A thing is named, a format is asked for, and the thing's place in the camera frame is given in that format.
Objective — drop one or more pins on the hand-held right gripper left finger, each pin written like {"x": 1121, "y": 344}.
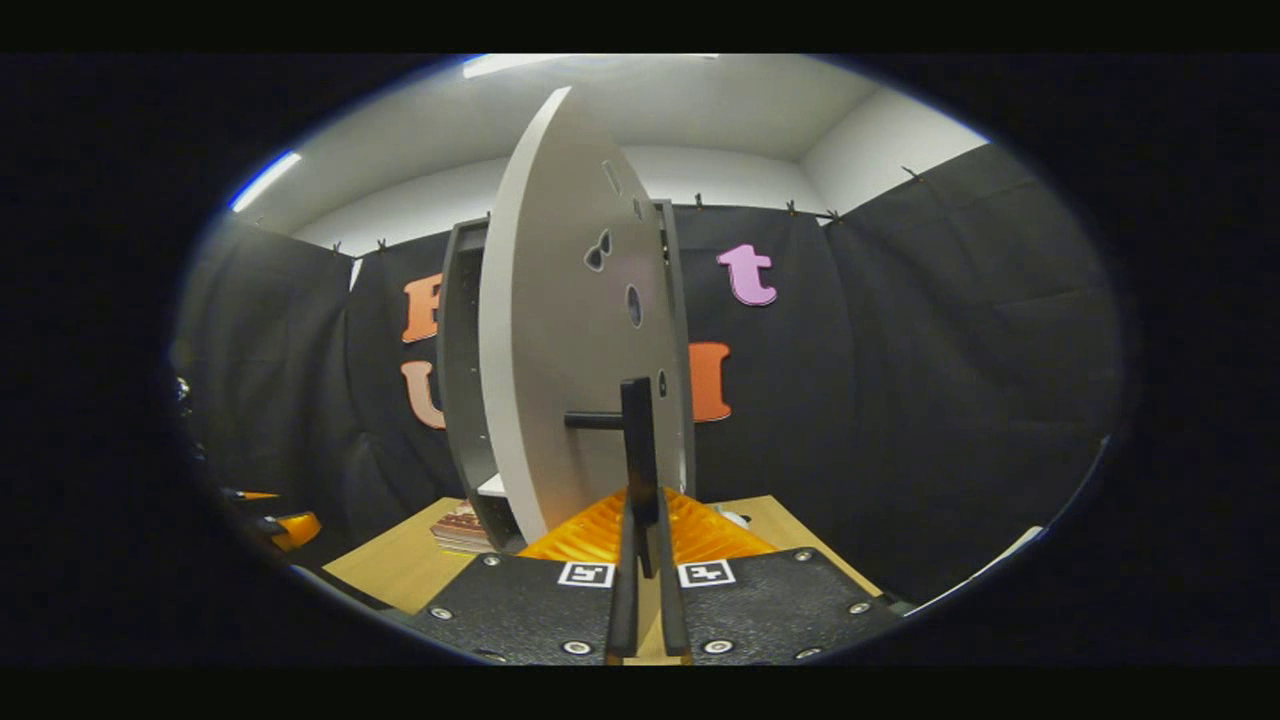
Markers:
{"x": 622, "y": 610}

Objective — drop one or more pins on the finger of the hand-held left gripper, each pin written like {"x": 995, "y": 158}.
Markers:
{"x": 250, "y": 495}
{"x": 295, "y": 530}

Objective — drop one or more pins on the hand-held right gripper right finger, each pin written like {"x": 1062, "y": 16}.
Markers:
{"x": 672, "y": 610}

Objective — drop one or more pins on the grey cabinet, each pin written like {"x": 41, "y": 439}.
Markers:
{"x": 460, "y": 380}

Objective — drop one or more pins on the beige cabinet door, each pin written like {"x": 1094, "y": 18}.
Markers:
{"x": 550, "y": 350}

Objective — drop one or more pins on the white crumpled bag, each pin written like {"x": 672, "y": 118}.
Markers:
{"x": 735, "y": 517}

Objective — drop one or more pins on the plain thick book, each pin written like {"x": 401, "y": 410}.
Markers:
{"x": 458, "y": 534}

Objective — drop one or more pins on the brown cover book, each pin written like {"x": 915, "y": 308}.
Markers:
{"x": 462, "y": 517}

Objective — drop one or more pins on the yellow edged book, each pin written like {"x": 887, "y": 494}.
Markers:
{"x": 462, "y": 546}

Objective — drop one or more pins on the long ceiling light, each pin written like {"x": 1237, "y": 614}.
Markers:
{"x": 265, "y": 181}

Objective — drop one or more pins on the black backdrop cloth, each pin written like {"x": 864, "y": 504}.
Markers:
{"x": 900, "y": 400}

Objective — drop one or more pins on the white board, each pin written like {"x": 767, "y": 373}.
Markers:
{"x": 985, "y": 567}

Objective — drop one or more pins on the wide ceiling light panel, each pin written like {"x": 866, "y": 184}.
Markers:
{"x": 560, "y": 62}

